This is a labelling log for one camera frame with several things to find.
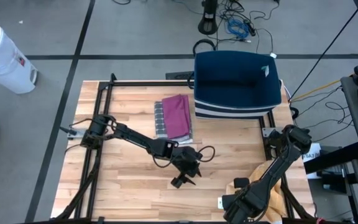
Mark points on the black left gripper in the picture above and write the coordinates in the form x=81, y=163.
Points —
x=186, y=161

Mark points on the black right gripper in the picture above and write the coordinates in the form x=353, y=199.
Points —
x=247, y=202

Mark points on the white paper tag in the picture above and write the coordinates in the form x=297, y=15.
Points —
x=219, y=203

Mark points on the yellow checked towel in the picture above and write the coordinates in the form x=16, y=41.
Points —
x=278, y=202

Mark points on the grey white-checked towel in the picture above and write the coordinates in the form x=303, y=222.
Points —
x=158, y=124

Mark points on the magenta towel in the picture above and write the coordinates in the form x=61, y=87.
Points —
x=176, y=115

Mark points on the navy white striped basket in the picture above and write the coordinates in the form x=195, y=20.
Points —
x=235, y=84

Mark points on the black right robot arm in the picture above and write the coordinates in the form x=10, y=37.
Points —
x=278, y=168

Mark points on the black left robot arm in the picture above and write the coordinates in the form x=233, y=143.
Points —
x=135, y=137

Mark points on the white paper sheet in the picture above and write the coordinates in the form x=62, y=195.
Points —
x=311, y=154

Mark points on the black desk crossbar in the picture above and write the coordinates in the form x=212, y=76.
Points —
x=334, y=157

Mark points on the green white basket tag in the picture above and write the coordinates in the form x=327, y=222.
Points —
x=265, y=71

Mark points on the white power adapter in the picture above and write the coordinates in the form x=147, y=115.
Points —
x=273, y=55

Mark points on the black floor stand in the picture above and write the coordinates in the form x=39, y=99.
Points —
x=208, y=21

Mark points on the white trash bin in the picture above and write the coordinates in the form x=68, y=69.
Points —
x=2, y=59

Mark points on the black table frame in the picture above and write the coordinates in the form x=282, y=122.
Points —
x=151, y=83

